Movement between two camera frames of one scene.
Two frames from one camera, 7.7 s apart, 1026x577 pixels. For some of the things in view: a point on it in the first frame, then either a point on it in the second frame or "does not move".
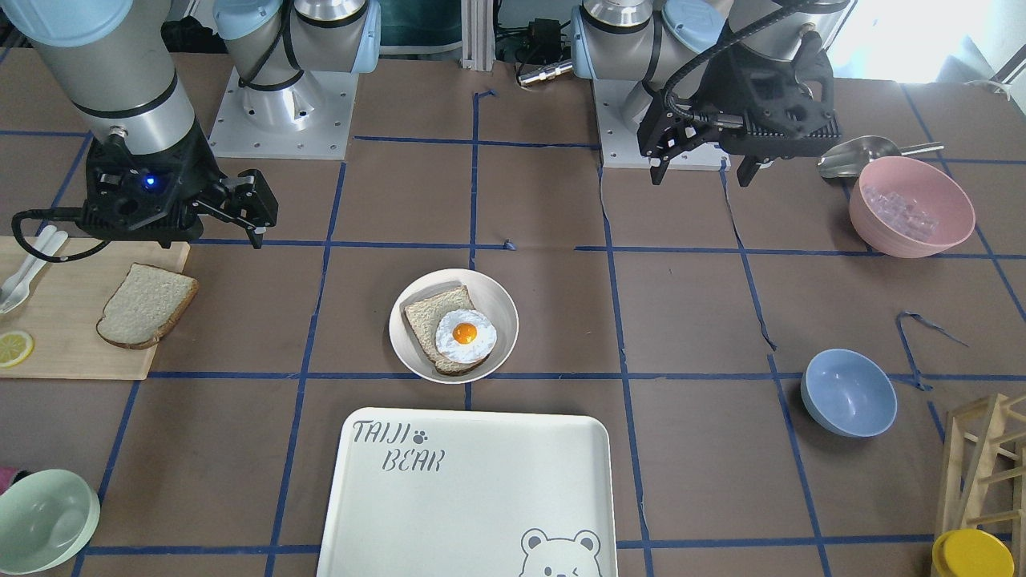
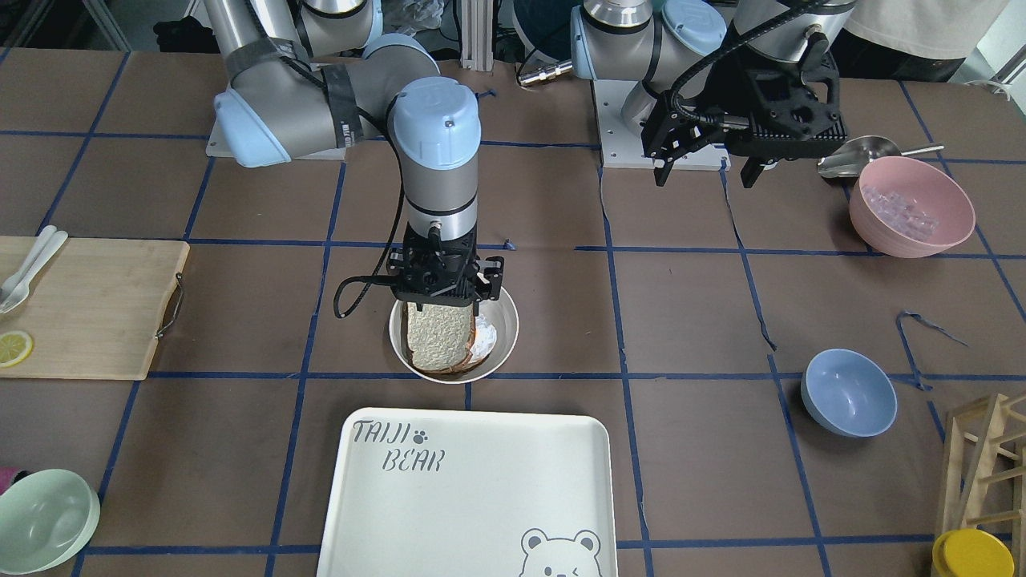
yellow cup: x=967 y=552 does not move
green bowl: x=46 y=518 does not move
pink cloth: x=6 y=474 does not move
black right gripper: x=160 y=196 -> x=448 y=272
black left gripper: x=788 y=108 does not move
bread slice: x=144 y=304 -> x=439 y=336
